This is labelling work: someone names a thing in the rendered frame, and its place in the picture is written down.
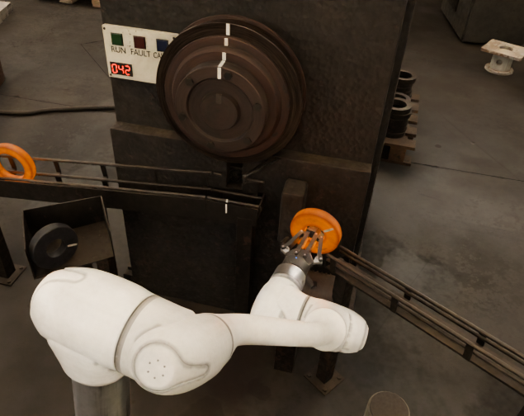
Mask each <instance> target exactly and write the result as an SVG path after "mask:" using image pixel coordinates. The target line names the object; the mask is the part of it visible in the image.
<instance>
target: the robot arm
mask: <svg viewBox="0 0 524 416"><path fill-rule="evenodd" d="M321 231H322V230H321V229H320V228H318V227H316V226H310V227H309V228H308V229H306V231H303V230H302V229H301V230H300V231H299V232H298V233H297V234H296V235H295V236H294V237H293V238H292V239H291V240H289V241H288V242H287V243H285V244H283V245H281V253H284V254H285V259H284V261H283V262H282V264H280V265H279V266H277V268H276V270H275V271H274V273H273V275H272V276H271V278H270V280H269V282H268V283H267V284H265V285H264V286H263V288H262V289H261V290H260V292H259V293H258V295H257V298H256V300H255V301H254V303H253V307H252V310H251V313H250V314H211V313H202V314H195V313H194V312H193V311H192V310H189V309H186V308H184V307H181V306H180V305H177V304H174V303H172V302H171V301H169V300H165V299H164V298H162V297H160V296H158V295H155V294H154V293H152V292H150V291H148V290H146V289H145V288H143V287H142V286H140V285H138V284H135V283H133V282H132V281H128V280H126V279H125V278H122V277H118V276H116V275H113V274H111V273H109V272H104V271H101V270H97V269H93V268H88V267H66V268H65V269H63V270H58V271H55V272H51V273H50V274H49V275H47V277H45V278H44V279H43V280H42V281H41V283H40V284H39V285H38V286H37V287H36V289H35V292H34V294H33V296H32V298H31V319H32V322H33V324H34V325H35V327H36V329H37V331H38V332H39V333H40V335H41V336H42V337H44V338H46V339H47V342H48V344H49V345H50V348H51V349H52V351H53V352H54V354H55V356H56V357H57V359H58V360H59V363H60V364H61V367H62V368H63V369H64V372H65V373H66V374H67V375H68V376H69V377H70V378H71V379H72V384H73V401H74V410H75V416H130V378H131V379H133V380H135V381H136V382H137V383H138V384H139V385H140V386H141V387H142V388H144V389H145V390H147V391H149V392H151V393H154V394H156V395H178V394H182V393H185V392H187V391H190V390H194V389H195V388H197V387H199V386H200V385H203V384H204V383H206V382H207V381H208V380H210V379H211V378H213V377H214V376H216V375H217V374H218V373H219V372H220V370H221V369H222V368H223V366H224V365H225V364H226V363H227V362H228V361H229V359H230V358H231V356H232V354H233V352H234V350H235V348H236V347H237V346H241V345H267V346H288V347H314V348H316V349H318V350H320V351H325V352H326V351H330V352H343V353H353V352H358V351H359V350H361V349H362V348H363V347H364V345H365V343H366V338H367V334H368V325H367V324H366V321H365V320H364V319H363V318H362V317H361V316H360V315H359V314H357V313H356V312H354V311H353V310H350V309H348V308H346V307H344V306H341V305H338V304H335V303H333V302H330V301H327V300H323V299H318V298H314V297H311V296H309V295H306V294H304V293H303V292H301V291H302V289H303V287H304V284H305V278H306V275H307V273H308V271H309V269H310V268H311V267H312V266H313V265H314V264H318V265H319V266H322V264H323V257H322V254H321V253H322V247H323V236H320V234H321ZM309 238H312V239H311V241H310V242H309V245H308V247H307V248H306V249H304V246H305V245H306V243H307V241H308V239H309ZM300 240H301V241H300ZM299 241H300V244H298V246H297V248H295V249H292V248H293V247H294V246H295V245H296V244H297V243H298V242H299ZM317 242H319V246H318V252H317V256H316V257H315V258H314V260H313V258H312V255H311V252H312V250H313V248H314V246H315V244H316V243H317ZM291 249H292V250H291Z"/></svg>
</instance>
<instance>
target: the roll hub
mask: <svg viewBox="0 0 524 416"><path fill-rule="evenodd" d="M221 61H222V60H212V61H207V62H204V63H202V64H198V65H197V66H196V67H195V68H193V69H192V70H191V71H190V72H189V73H188V74H187V75H186V77H185V78H184V79H183V80H182V81H181V82H180V84H179V86H178V88H177V92H176V97H175V106H176V111H177V116H179V115H180V113H184V114H185V115H186V119H185V120H184V121H180V122H181V124H182V126H183V128H184V129H185V130H186V132H187V133H188V134H189V135H190V136H191V137H192V138H193V139H194V140H196V141H197V142H198V143H200V144H202V145H204V146H205V147H207V148H208V146H207V144H208V142H209V141H212V142H214V144H215V147H214V148H213V150H217V151H222V152H233V151H239V150H241V149H245V148H247V147H248V146H250V145H251V144H253V143H254V142H255V141H256V140H257V139H258V137H259V136H260V134H261V133H262V131H263V128H264V126H265V124H266V123H267V117H268V111H269V108H268V101H267V95H266V93H265V91H264V89H263V88H262V85H261V84H260V83H259V82H258V80H257V79H256V78H255V77H254V76H253V75H252V74H251V73H249V71H247V70H246V69H244V68H243V67H241V66H239V65H237V64H234V63H231V62H228V61H225V62H224V64H223V65H222V66H221V67H218V66H219V64H220V63H221ZM218 68H221V79H218ZM226 72H231V73H232V75H233V77H232V78H231V79H230V80H225V78H224V74H225V73H226ZM187 78H192V80H193V82H194V83H193V84H192V85H191V86H187V85H186V83H185V81H186V79H187ZM256 103H259V104H261V106H262V109H261V110H260V111H255V110H254V108H253V106H254V105H255V104H256ZM178 119H179V117H178ZM179 120H180V119H179ZM245 137H248V138H250V140H251V141H252V142H251V143H250V145H248V144H245V143H244V142H243V140H244V139H245Z"/></svg>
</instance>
